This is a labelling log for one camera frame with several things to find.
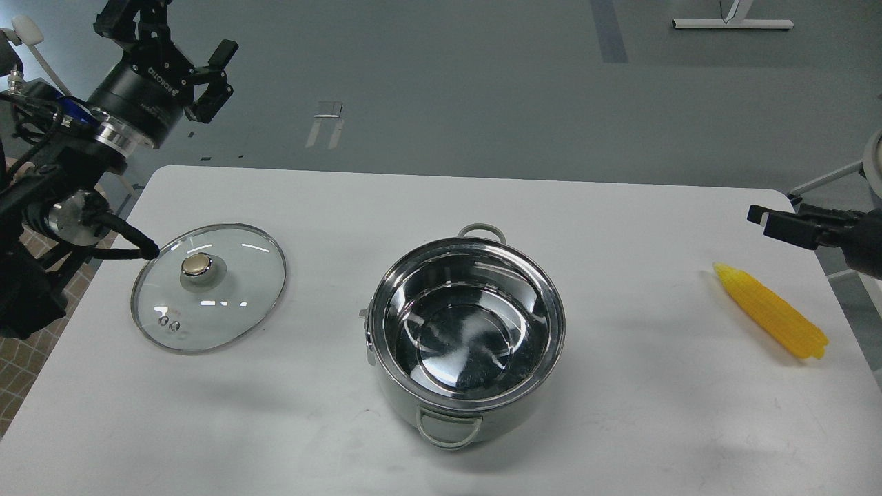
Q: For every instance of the white desk leg base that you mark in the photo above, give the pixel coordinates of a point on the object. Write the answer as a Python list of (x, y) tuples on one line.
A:
[(736, 18)]

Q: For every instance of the stainless steel cooking pot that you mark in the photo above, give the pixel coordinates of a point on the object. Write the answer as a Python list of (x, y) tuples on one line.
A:
[(463, 332)]

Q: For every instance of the white chair at right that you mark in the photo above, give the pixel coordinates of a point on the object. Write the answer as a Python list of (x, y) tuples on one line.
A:
[(869, 167)]

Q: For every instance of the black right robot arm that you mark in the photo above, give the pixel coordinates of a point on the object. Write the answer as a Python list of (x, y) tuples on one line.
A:
[(856, 233)]

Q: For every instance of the yellow toy corn cob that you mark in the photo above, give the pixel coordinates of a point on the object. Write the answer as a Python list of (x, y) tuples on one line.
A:
[(784, 323)]

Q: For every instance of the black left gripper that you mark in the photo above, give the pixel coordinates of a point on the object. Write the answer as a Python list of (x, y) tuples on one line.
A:
[(153, 86)]

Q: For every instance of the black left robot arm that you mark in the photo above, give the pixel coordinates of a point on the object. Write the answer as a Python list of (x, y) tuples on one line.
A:
[(53, 218)]

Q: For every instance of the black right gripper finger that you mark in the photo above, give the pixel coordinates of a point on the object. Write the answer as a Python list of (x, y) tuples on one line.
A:
[(808, 228)]

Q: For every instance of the glass pot lid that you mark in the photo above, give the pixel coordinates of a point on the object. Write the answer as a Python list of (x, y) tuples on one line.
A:
[(208, 288)]

